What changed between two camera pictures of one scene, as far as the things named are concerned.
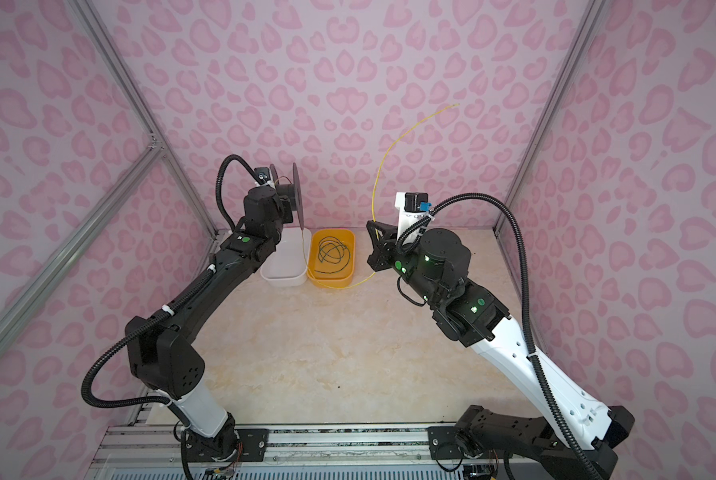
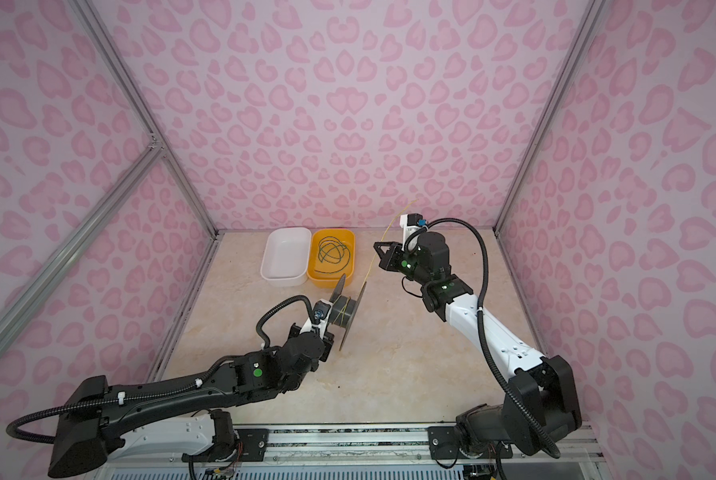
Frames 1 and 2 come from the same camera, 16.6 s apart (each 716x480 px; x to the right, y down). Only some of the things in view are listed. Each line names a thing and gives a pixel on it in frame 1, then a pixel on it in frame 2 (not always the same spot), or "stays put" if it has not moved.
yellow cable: [372, 202] → [341, 313]
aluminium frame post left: [128, 84] stays put
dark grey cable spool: [292, 191] → [345, 308]
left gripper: [283, 206] → [328, 346]
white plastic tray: [288, 264] stays put
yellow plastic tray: [332, 258] stays put
